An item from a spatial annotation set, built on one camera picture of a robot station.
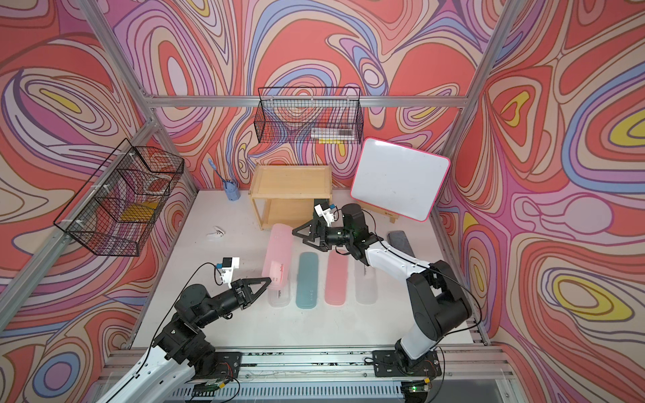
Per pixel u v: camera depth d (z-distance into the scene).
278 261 0.74
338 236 0.72
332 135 0.82
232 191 1.12
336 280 0.90
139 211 0.72
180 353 0.55
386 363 0.73
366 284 0.92
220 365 0.73
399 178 0.99
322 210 0.77
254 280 0.69
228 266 0.68
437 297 0.46
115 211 0.75
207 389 0.71
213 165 1.18
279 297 0.86
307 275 0.95
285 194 0.91
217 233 1.02
